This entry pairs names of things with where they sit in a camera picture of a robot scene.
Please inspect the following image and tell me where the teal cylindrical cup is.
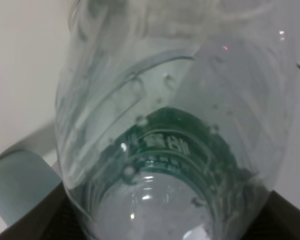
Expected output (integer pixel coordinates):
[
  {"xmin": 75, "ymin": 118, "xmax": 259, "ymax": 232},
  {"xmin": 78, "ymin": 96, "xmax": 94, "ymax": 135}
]
[{"xmin": 0, "ymin": 150, "xmax": 61, "ymax": 227}]

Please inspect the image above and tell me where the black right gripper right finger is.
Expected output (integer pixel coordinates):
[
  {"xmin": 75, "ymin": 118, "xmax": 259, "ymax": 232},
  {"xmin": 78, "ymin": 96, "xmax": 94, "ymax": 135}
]
[{"xmin": 261, "ymin": 191, "xmax": 300, "ymax": 240}]

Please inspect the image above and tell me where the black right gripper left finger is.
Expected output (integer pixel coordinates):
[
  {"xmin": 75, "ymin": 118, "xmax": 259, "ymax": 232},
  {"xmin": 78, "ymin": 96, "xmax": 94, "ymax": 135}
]
[{"xmin": 0, "ymin": 184, "xmax": 87, "ymax": 240}]

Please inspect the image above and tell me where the clear bottle green label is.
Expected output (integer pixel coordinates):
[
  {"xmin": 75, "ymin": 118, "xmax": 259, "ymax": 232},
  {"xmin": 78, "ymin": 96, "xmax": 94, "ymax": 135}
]
[{"xmin": 55, "ymin": 0, "xmax": 296, "ymax": 240}]

